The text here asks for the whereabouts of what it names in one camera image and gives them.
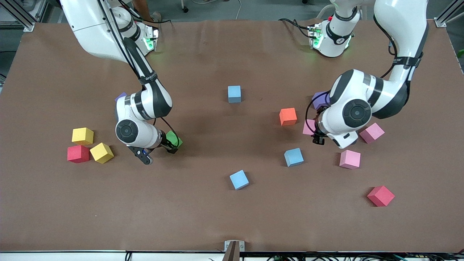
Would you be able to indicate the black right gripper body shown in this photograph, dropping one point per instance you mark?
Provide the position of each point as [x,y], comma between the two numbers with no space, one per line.
[167,145]

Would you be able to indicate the green foam cube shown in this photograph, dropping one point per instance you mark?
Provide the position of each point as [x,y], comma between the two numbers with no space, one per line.
[174,139]

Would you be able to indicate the pink foam cube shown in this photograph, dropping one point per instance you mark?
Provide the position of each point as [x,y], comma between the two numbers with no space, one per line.
[373,133]
[309,128]
[350,159]

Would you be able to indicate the yellow foam cube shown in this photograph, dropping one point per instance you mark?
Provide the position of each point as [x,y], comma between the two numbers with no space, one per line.
[102,153]
[82,136]

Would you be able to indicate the red foam cube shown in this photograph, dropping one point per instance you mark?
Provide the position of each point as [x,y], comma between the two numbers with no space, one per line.
[78,154]
[380,196]

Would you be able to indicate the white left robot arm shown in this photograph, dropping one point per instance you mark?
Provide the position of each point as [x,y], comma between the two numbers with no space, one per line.
[402,21]

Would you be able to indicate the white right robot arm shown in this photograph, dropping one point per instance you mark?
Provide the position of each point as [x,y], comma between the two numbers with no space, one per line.
[98,32]

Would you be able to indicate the purple foam cube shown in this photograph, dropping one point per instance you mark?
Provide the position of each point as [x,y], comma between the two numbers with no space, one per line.
[319,100]
[120,96]

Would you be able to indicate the light blue foam cube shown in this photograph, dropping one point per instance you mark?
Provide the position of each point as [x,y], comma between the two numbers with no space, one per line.
[293,157]
[234,94]
[239,180]

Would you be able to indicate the orange foam cube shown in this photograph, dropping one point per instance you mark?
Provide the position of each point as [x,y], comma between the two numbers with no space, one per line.
[288,116]

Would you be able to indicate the black chair caster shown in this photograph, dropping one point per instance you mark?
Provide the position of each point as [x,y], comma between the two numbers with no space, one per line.
[185,9]

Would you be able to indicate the small green plastic piece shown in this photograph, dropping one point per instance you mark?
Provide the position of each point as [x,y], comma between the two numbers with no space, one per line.
[460,53]

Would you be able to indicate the metal table edge bracket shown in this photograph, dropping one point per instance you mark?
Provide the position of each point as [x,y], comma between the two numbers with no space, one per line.
[234,247]

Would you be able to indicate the aluminium frame post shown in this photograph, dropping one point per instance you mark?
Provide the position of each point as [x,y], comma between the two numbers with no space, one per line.
[21,21]
[440,22]

